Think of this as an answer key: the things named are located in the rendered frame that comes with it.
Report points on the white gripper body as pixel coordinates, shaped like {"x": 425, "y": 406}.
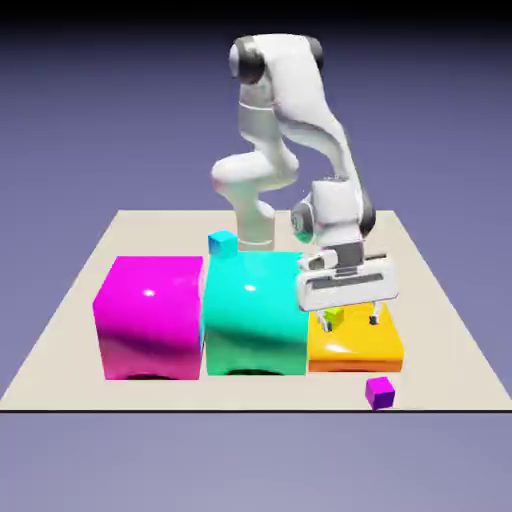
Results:
{"x": 348, "y": 290}

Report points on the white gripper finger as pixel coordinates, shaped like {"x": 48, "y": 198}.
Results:
{"x": 324, "y": 322}
{"x": 374, "y": 314}

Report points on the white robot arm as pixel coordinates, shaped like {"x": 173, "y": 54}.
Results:
{"x": 296, "y": 92}

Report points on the small yellow-green cube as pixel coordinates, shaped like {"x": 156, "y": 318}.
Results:
{"x": 336, "y": 316}

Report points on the small purple cube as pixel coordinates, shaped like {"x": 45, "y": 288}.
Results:
{"x": 380, "y": 393}

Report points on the small blue cube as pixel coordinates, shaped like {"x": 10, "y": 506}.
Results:
{"x": 222, "y": 243}

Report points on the large orange box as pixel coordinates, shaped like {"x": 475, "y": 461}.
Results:
{"x": 356, "y": 344}

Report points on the large cyan box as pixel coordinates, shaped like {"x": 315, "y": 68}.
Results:
{"x": 256, "y": 312}

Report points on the large magenta box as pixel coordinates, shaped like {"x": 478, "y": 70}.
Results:
{"x": 150, "y": 316}

